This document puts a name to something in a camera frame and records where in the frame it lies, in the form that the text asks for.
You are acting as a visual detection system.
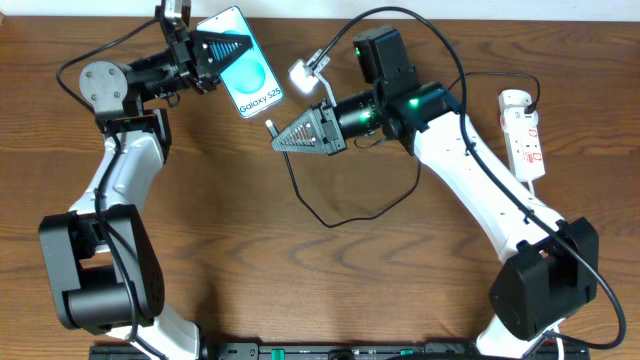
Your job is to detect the blue screen Galaxy smartphone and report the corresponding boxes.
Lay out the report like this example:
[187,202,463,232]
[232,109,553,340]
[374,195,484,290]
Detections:
[196,6,285,118]

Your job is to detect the black USB charging cable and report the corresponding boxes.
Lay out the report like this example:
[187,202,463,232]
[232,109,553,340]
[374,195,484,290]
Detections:
[265,72,542,230]

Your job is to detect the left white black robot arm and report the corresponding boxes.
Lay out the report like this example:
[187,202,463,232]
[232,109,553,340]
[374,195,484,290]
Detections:
[38,1,253,359]

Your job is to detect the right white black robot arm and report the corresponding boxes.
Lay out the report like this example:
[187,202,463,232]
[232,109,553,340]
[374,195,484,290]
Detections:
[271,25,599,358]

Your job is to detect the white USB charger plug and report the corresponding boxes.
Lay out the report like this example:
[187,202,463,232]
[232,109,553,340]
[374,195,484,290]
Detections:
[498,89,539,133]

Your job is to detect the white power strip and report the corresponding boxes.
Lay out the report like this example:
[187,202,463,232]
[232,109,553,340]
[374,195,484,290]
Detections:
[503,125,545,183]

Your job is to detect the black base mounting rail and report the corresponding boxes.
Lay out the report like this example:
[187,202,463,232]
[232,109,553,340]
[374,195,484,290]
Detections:
[88,342,591,360]

